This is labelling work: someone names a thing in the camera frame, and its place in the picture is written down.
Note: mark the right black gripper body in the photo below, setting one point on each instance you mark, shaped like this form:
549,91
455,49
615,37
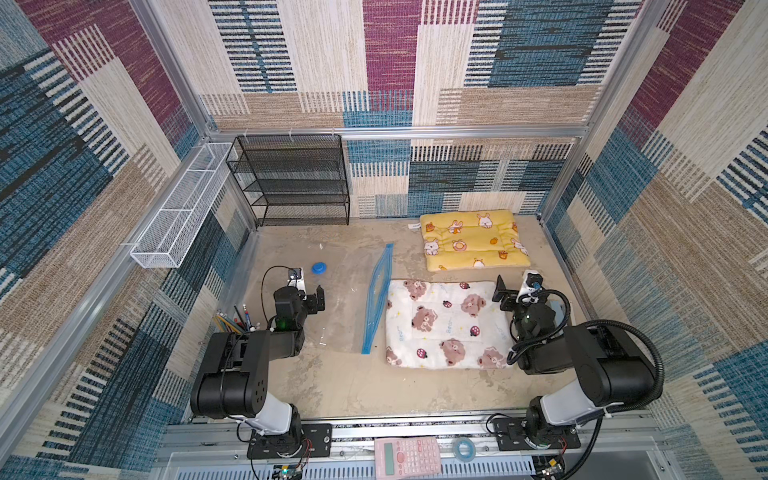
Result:
507,297

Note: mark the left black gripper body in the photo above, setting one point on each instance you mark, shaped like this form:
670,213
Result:
310,305

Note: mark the yellow cartoon print blanket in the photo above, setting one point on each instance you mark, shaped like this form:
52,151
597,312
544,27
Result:
472,240

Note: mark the clear vacuum bag blue zipper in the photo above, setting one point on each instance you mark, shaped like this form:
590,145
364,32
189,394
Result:
377,297

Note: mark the cream fleece blanket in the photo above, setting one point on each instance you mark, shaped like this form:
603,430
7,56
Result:
438,326

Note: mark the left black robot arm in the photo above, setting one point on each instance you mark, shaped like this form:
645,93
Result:
232,382

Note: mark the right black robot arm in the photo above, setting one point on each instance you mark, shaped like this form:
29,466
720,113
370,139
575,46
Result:
617,367

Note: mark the blue vacuum valve cap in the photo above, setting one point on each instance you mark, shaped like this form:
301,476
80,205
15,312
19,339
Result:
319,268

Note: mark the light blue stapler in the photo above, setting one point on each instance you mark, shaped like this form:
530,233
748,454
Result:
562,311

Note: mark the light blue tape roll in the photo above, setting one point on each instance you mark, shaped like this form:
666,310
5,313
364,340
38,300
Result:
464,449

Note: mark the pink calculator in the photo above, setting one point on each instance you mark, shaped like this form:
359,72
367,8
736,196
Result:
402,458

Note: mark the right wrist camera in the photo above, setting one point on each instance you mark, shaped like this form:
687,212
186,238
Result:
532,283

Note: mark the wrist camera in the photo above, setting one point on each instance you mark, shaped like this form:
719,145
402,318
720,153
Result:
532,283
296,279

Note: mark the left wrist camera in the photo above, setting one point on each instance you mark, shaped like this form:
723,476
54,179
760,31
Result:
296,279

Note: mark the black wire mesh shelf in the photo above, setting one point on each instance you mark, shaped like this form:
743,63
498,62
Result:
292,180

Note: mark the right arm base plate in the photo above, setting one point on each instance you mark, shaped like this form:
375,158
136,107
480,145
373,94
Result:
512,433

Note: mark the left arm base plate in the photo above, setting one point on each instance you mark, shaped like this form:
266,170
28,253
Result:
313,440

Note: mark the white wire mesh basket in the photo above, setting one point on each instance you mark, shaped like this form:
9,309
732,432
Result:
170,234

